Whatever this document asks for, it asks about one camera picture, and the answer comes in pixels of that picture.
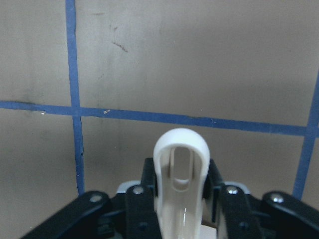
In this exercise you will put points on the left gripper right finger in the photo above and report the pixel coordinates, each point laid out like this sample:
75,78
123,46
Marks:
236,214

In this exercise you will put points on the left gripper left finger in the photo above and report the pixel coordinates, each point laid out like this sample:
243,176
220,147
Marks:
94,215

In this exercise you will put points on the beige plastic dustpan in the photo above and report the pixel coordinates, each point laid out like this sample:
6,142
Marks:
181,160

